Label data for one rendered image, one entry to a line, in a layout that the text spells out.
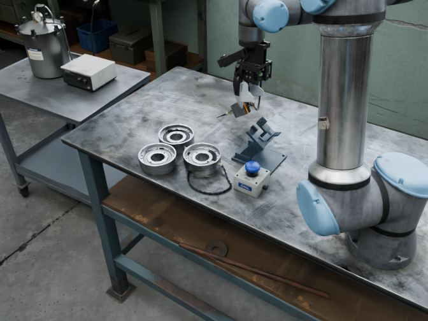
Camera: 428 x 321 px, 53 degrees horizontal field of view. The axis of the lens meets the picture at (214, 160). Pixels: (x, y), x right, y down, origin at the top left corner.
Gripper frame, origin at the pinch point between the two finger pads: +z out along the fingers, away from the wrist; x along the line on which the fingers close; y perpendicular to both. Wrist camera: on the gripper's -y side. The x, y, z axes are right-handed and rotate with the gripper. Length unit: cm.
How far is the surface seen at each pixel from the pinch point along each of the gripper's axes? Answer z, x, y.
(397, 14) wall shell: 4, 139, 0
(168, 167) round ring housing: 7.8, -31.6, -2.4
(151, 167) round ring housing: 7.2, -35.2, -5.2
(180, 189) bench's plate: 11.0, -34.0, 4.0
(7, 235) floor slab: 86, -43, -106
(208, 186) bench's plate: 10.9, -28.6, 9.2
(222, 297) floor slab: 89, -5, -4
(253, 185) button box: 7.1, -25.0, 20.9
